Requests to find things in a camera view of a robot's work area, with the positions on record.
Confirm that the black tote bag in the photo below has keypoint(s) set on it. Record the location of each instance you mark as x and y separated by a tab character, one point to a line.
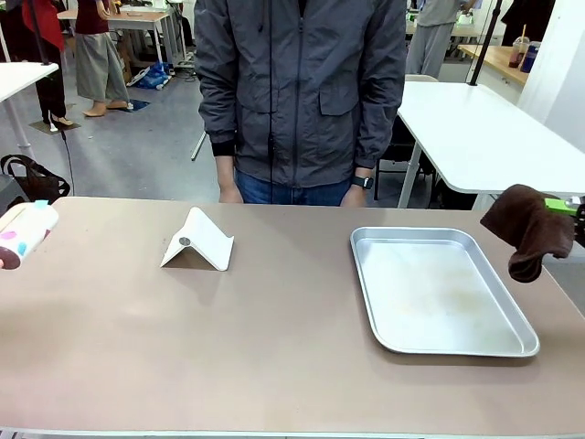
36	183

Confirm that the pink paper scrap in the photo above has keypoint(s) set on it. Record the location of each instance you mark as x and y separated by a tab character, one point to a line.
7	235

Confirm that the teal paper scrap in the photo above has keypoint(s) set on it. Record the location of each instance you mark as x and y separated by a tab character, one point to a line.
41	203

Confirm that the blue can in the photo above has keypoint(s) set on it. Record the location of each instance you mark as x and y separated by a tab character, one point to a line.
531	57

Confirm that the person's left hand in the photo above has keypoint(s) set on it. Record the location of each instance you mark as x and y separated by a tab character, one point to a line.
355	196

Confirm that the silver metal tray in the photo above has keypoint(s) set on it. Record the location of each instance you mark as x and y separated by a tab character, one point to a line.
439	297

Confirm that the black stand pole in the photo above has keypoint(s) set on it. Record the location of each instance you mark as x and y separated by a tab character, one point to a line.
486	41
39	32

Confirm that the mannequin with grey skirt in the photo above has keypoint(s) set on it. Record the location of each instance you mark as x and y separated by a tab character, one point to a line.
98	55

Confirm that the wooden top side table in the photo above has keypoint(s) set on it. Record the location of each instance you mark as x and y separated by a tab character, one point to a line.
493	59

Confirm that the small white table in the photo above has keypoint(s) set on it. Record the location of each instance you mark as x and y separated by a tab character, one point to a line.
23	80

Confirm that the wooden top workbench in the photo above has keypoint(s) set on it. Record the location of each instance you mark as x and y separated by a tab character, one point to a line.
137	20

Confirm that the blue jeans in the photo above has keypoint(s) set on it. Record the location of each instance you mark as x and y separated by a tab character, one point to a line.
292	192

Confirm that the person in grey jacket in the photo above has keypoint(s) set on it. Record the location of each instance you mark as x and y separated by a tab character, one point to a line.
297	91

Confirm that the person's right hand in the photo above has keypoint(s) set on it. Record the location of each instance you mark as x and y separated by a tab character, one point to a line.
229	183

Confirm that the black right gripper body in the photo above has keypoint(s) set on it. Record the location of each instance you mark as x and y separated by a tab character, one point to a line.
580	221

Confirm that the person in black clothes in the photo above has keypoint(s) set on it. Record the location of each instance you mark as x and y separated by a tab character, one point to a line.
521	20

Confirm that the plastic drink cup with straw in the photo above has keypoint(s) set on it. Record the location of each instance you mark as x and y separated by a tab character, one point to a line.
521	50

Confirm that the mannequin in red and black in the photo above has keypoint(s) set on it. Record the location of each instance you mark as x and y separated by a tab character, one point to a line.
45	46

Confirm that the aluminium bar on floor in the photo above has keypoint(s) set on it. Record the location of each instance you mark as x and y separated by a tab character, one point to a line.
200	144

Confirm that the person's left forearm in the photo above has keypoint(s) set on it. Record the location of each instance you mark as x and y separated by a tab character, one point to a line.
381	119

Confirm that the black wrist watch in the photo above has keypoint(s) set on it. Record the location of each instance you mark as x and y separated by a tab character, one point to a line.
363	182

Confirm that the dark brown cloth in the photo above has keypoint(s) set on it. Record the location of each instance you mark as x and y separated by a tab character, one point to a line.
525	228

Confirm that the blue plastic bag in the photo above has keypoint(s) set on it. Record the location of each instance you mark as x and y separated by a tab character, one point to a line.
153	77

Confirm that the person in grey clothes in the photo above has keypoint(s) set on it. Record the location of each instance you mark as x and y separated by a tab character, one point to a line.
429	41

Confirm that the white folded roller stand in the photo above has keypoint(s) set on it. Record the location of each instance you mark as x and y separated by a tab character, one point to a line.
201	242

